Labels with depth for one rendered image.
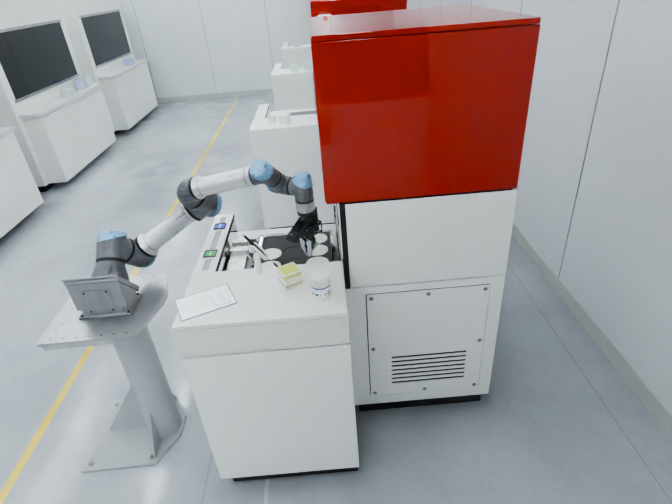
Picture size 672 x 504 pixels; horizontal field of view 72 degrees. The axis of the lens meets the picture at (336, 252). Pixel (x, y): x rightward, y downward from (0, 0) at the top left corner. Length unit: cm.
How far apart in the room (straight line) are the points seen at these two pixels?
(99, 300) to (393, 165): 130
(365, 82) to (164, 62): 874
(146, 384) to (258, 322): 90
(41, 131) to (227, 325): 491
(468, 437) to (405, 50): 179
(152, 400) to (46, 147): 437
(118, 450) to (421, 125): 212
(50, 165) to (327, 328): 518
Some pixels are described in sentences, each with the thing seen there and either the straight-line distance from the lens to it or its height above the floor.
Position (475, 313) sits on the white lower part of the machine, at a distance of 220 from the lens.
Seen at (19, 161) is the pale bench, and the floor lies 58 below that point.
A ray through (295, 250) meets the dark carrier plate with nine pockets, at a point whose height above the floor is 90.
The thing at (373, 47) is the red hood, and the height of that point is 177.
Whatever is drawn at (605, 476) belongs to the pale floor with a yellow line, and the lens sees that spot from 256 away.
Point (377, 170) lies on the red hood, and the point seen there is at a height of 135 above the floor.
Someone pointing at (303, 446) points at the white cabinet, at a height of 26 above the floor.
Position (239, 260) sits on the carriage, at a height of 88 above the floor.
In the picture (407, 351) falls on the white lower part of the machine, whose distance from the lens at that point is 226.
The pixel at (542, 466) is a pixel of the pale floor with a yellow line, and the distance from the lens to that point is 249.
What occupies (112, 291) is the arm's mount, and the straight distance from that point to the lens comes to 208.
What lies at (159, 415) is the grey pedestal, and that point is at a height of 18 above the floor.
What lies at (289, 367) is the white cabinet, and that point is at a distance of 179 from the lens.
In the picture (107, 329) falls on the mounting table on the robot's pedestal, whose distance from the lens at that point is 210.
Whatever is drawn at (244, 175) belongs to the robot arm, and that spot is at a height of 136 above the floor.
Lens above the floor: 198
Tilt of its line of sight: 31 degrees down
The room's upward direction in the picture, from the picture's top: 5 degrees counter-clockwise
